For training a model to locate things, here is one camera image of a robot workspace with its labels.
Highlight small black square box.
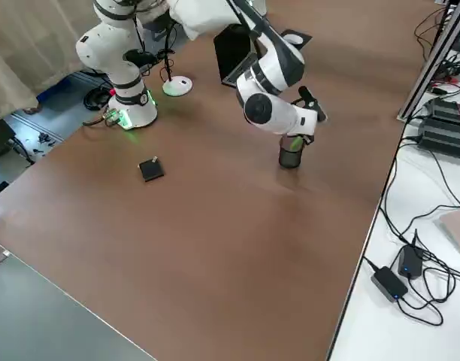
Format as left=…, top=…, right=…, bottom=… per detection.
left=138, top=155, right=168, bottom=184

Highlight white desk lamp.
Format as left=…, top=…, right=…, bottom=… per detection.
left=160, top=0, right=235, bottom=98

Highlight grey laptop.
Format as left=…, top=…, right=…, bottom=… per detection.
left=213, top=23, right=262, bottom=89

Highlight small black power adapter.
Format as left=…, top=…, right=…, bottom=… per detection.
left=396, top=244, right=428, bottom=281
left=370, top=265, right=410, bottom=303

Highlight aluminium frame post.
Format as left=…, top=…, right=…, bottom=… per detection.
left=398, top=0, right=460, bottom=123

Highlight black mouse pad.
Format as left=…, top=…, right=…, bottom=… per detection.
left=278, top=29, right=314, bottom=48

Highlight black power supply brick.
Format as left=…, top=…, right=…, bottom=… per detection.
left=417, top=125, right=460, bottom=162
left=425, top=96, right=460, bottom=131

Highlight beige curtain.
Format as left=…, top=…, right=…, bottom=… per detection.
left=0, top=0, right=115, bottom=114

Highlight black mesh pen holder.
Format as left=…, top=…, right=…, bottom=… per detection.
left=277, top=134, right=304, bottom=169

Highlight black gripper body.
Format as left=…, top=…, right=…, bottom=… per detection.
left=298, top=86, right=328, bottom=122

